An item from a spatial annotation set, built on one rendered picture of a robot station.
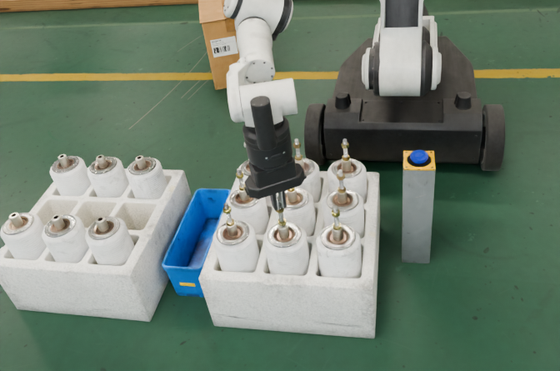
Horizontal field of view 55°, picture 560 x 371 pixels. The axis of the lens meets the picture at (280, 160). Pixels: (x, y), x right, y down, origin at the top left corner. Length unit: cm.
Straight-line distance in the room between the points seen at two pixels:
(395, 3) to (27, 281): 117
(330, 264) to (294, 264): 8
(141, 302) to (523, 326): 89
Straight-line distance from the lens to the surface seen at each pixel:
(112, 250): 133
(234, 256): 120
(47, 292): 151
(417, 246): 141
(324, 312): 125
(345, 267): 117
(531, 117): 202
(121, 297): 140
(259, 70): 103
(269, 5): 113
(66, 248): 140
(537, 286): 146
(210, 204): 160
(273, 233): 119
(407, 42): 141
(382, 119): 162
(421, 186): 127
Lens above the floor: 109
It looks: 37 degrees down
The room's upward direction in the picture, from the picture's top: 9 degrees counter-clockwise
